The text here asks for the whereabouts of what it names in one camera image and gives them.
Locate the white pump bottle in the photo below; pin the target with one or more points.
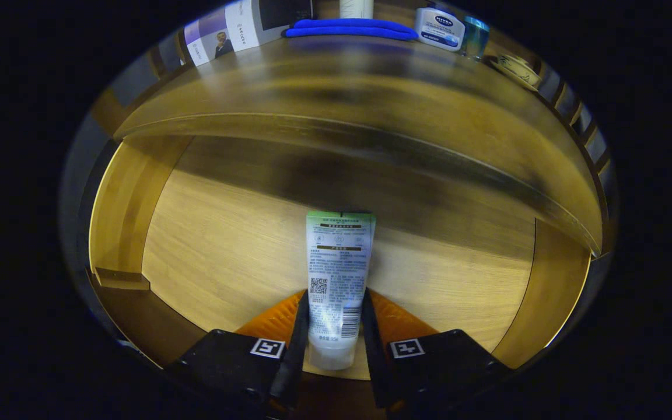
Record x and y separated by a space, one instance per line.
356 9

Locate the ceramic lidded teacup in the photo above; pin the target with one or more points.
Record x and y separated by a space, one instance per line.
517 70

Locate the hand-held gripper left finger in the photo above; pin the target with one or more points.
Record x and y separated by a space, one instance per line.
296 356

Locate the thick white book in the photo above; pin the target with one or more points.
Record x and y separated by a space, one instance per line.
242 26

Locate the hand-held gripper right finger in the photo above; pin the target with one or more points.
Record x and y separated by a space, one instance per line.
374 361

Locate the white lotion bottle blue cap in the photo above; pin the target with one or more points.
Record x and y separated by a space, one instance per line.
438 32

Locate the wooden cabinet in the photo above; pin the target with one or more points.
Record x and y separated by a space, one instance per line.
105 109

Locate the purple book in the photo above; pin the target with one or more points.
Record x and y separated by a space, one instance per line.
205 41

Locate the wooden countertop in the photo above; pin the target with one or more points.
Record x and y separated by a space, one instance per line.
312 87

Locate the teal bottle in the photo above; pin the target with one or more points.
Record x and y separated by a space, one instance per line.
475 38

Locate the blue folded cloth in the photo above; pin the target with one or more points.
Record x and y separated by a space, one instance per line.
347 29

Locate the white cleanser tube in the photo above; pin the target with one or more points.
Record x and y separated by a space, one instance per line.
336 274

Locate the wooden drawer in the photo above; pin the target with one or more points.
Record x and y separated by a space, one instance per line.
225 245

